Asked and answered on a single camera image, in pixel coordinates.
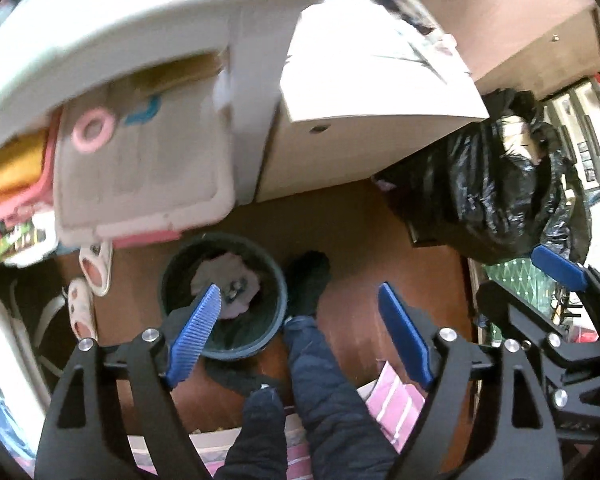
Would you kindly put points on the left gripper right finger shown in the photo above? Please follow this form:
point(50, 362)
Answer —
point(513, 435)

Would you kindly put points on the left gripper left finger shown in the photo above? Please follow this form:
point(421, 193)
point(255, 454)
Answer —
point(112, 415)

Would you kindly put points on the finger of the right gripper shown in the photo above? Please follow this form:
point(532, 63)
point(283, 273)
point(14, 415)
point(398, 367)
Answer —
point(568, 372)

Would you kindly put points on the dark green trash bin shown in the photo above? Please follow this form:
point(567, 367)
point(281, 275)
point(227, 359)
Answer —
point(252, 288)

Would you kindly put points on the pink striped fabric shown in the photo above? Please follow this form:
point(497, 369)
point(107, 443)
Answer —
point(393, 404)

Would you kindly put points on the person's dark trouser leg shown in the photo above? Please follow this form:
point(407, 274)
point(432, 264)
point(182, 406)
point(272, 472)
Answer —
point(344, 440)

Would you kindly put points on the white slipper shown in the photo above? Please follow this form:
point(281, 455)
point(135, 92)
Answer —
point(96, 264)

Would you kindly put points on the black garbage bag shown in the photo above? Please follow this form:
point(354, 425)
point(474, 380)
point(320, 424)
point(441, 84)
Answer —
point(494, 190)

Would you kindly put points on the pink storage basket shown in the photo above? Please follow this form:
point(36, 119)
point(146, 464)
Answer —
point(21, 201)

